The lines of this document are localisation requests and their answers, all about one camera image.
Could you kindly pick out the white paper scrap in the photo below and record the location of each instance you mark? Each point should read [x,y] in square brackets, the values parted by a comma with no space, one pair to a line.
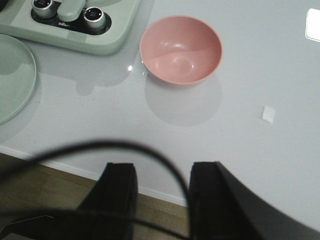
[268,114]

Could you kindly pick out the mint green breakfast maker base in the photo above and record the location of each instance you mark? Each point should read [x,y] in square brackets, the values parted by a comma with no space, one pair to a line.
[18,19]

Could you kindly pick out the silver control knob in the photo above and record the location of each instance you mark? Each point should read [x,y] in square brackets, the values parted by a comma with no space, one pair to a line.
[94,18]
[44,9]

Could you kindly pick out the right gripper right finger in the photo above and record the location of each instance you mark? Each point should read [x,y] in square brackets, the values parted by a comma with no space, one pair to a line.
[225,209]

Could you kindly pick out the left silver control knob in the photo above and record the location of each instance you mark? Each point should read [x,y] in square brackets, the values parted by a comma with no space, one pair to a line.
[44,9]

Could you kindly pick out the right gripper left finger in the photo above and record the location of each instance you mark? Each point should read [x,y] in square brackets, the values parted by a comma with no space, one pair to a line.
[115,192]

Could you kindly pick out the pink plastic bowl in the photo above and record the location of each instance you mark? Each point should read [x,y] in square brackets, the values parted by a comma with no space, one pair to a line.
[180,50]

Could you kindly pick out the mint green round plate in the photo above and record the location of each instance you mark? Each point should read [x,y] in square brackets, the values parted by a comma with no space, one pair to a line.
[18,73]

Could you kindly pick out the right silver control knob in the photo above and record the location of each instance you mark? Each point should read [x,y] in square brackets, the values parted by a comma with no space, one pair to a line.
[94,18]

